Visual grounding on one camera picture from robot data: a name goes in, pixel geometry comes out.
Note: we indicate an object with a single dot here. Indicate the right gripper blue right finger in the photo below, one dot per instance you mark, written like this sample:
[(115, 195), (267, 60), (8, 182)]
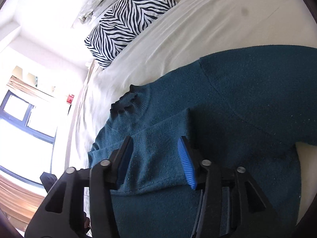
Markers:
[(188, 161)]

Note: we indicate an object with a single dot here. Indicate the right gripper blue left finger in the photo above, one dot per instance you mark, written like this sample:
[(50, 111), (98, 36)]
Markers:
[(120, 159)]

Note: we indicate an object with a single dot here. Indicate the dark teal knit sweater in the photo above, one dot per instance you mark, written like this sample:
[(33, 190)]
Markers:
[(244, 107)]

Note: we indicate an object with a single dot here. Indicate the red box on shelf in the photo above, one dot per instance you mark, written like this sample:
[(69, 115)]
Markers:
[(70, 99)]

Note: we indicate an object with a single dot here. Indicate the dark framed window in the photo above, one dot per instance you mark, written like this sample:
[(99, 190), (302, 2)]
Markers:
[(26, 152)]

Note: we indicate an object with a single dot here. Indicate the wooden window blind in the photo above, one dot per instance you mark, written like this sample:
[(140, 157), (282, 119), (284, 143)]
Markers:
[(17, 84)]

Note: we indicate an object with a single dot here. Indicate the zebra print pillow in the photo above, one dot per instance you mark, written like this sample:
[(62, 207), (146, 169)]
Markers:
[(121, 24)]

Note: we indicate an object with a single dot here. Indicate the beige bed sheet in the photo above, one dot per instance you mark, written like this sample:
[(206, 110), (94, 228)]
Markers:
[(189, 31)]

